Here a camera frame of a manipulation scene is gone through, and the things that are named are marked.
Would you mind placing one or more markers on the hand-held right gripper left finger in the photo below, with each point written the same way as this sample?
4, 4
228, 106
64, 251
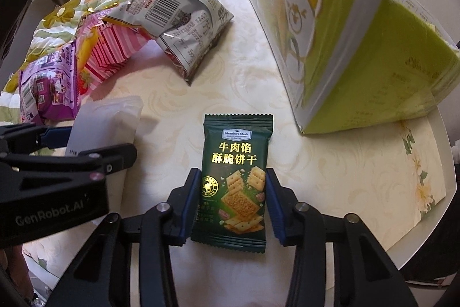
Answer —
192, 199

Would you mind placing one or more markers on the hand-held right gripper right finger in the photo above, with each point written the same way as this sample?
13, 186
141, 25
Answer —
273, 202

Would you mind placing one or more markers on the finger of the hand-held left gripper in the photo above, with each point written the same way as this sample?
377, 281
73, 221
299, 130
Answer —
115, 157
59, 136

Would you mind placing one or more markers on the pale frosted snack packet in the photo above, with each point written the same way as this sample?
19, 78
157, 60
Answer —
107, 123

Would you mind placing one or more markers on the dark green cracker packet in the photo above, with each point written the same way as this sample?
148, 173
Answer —
233, 156

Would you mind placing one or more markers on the green cardboard box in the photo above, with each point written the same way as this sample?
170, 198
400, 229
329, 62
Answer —
359, 59

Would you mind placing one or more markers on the purple snack packet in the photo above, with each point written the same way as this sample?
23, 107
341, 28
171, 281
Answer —
46, 84

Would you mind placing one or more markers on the pink striped snack packet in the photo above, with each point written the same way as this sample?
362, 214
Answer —
111, 55

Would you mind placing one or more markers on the floral striped blanket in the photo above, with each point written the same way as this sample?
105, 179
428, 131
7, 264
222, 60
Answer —
68, 12

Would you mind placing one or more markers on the silver barcode chips bag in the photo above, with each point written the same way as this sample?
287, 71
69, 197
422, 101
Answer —
179, 15

